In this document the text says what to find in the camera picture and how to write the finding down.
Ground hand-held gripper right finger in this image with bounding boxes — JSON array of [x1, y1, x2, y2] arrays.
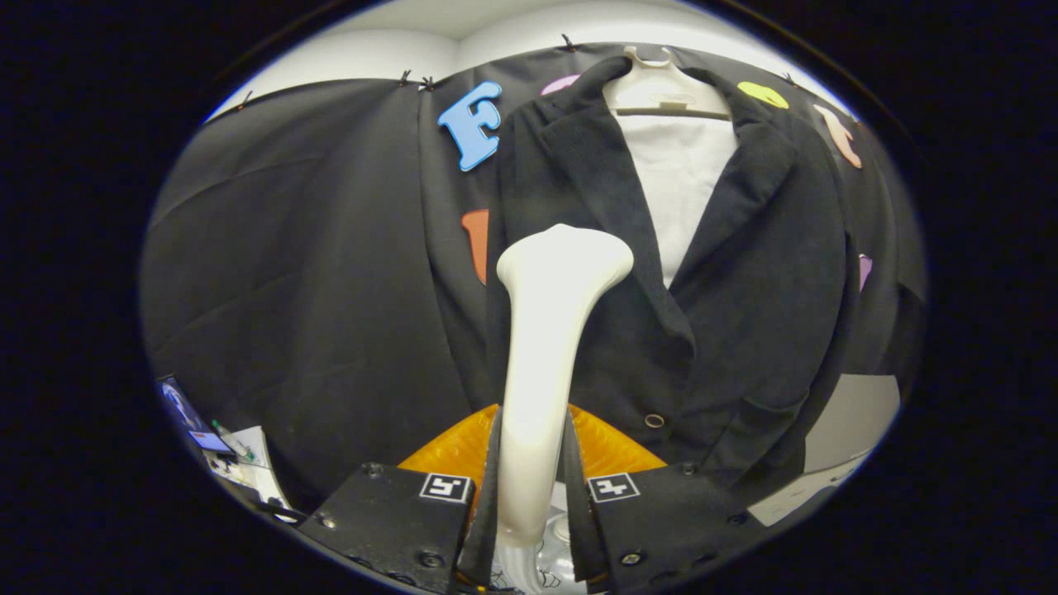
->
[[565, 403, 757, 594]]

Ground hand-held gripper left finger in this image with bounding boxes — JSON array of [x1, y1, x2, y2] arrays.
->
[[298, 405, 503, 595]]

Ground white garment steamer head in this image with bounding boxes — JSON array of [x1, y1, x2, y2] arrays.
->
[[496, 223, 635, 548]]

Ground black blazer jacket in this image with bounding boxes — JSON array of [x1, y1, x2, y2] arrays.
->
[[486, 56, 860, 488]]

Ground white shirt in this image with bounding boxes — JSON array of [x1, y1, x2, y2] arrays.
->
[[616, 114, 739, 288]]

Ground white clothes hanger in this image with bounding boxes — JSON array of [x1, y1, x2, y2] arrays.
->
[[602, 45, 732, 121]]

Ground white papers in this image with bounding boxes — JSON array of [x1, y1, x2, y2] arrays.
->
[[207, 426, 290, 509]]

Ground grey cabinet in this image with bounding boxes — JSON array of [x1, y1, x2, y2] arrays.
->
[[748, 374, 902, 528]]

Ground blue screen device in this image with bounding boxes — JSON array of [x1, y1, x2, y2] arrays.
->
[[160, 378, 234, 454]]

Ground black backdrop cloth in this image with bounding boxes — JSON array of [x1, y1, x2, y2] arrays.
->
[[141, 41, 927, 513]]

